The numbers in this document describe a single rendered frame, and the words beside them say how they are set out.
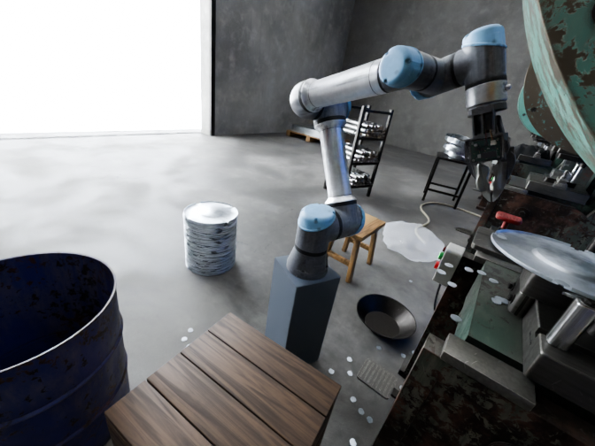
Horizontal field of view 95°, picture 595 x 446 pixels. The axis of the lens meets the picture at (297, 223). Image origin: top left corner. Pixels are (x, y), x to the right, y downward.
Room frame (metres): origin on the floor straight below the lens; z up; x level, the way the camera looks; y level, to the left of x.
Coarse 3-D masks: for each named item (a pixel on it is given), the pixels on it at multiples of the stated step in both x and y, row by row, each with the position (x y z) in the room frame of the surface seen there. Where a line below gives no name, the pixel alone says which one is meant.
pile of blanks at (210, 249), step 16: (192, 224) 1.22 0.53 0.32; (224, 224) 1.26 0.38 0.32; (192, 240) 1.23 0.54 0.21; (208, 240) 1.23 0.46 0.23; (224, 240) 1.26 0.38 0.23; (192, 256) 1.23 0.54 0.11; (208, 256) 1.22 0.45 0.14; (224, 256) 1.27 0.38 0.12; (208, 272) 1.22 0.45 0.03; (224, 272) 1.27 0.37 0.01
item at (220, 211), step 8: (192, 208) 1.37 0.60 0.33; (200, 208) 1.39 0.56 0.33; (208, 208) 1.39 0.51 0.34; (216, 208) 1.41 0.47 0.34; (224, 208) 1.44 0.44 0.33; (232, 208) 1.45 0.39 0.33; (192, 216) 1.28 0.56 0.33; (200, 216) 1.29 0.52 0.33; (208, 216) 1.30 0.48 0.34; (216, 216) 1.31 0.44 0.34; (224, 216) 1.34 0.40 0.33; (232, 216) 1.35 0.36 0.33; (208, 224) 1.22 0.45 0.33; (216, 224) 1.23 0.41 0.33
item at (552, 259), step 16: (496, 240) 0.57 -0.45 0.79; (512, 240) 0.59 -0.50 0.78; (528, 240) 0.61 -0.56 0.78; (544, 240) 0.63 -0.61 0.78; (512, 256) 0.48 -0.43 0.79; (528, 256) 0.51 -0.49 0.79; (544, 256) 0.51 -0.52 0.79; (560, 256) 0.53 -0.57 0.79; (576, 256) 0.56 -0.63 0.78; (592, 256) 0.58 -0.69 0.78; (544, 272) 0.45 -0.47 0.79; (560, 272) 0.46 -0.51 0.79; (576, 272) 0.46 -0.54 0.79; (592, 272) 0.48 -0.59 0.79; (576, 288) 0.41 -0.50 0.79; (592, 288) 0.42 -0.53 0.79
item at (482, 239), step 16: (480, 240) 0.57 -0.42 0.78; (496, 256) 0.52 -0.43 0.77; (528, 272) 0.53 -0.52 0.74; (512, 288) 0.55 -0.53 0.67; (528, 288) 0.49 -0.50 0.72; (544, 288) 0.48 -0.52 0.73; (560, 288) 0.47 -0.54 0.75; (512, 304) 0.50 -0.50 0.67; (528, 304) 0.48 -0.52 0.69; (560, 304) 0.46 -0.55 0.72
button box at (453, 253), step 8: (448, 248) 0.81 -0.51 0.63; (456, 248) 0.82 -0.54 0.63; (464, 248) 0.83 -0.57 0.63; (448, 256) 0.79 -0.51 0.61; (456, 256) 0.78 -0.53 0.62; (440, 264) 0.80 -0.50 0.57; (456, 264) 0.77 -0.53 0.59; (448, 272) 0.78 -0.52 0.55; (432, 280) 0.80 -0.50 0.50; (440, 280) 0.79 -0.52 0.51; (448, 280) 0.77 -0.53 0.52
